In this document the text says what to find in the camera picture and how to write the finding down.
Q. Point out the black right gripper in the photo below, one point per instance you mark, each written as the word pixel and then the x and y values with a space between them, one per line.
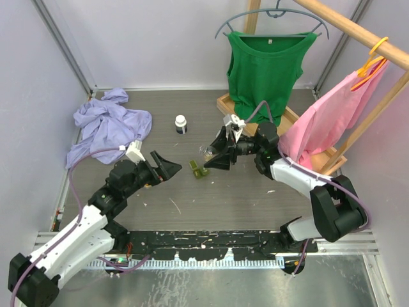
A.
pixel 222 160

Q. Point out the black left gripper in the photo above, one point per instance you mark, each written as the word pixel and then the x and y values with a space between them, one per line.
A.
pixel 165 171

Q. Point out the clear pill bottle orange cap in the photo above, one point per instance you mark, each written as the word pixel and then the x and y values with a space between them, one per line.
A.
pixel 207 152

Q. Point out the green pill organizer box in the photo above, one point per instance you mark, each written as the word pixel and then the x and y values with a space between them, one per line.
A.
pixel 197 170

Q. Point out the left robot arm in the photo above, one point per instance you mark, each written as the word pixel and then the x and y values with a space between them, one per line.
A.
pixel 36 279

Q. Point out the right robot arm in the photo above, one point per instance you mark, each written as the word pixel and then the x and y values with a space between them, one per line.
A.
pixel 337 210

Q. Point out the white capped dark pill bottle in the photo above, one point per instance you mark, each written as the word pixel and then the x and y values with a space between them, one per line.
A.
pixel 181 124

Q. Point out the lavender crumpled shirt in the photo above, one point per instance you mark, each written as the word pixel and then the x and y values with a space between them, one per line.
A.
pixel 106 125

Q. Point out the green tank top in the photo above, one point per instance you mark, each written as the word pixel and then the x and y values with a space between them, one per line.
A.
pixel 263 71

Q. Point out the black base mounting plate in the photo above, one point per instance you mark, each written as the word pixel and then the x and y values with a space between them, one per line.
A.
pixel 204 245

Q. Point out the wooden clothes rack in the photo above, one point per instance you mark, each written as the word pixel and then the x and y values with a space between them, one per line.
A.
pixel 332 159

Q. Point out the pink shirt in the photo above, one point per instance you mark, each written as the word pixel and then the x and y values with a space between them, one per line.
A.
pixel 323 124

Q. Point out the grey clothes hanger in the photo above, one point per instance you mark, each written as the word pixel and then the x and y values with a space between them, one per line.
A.
pixel 251 21

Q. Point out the yellow clothes hanger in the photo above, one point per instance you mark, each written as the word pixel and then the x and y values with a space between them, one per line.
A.
pixel 372 65

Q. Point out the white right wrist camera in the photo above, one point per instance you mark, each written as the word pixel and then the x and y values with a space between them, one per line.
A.
pixel 234 123

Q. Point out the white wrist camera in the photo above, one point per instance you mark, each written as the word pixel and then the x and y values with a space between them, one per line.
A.
pixel 133 151
pixel 234 123

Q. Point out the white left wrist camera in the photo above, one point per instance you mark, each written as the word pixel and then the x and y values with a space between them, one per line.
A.
pixel 133 151

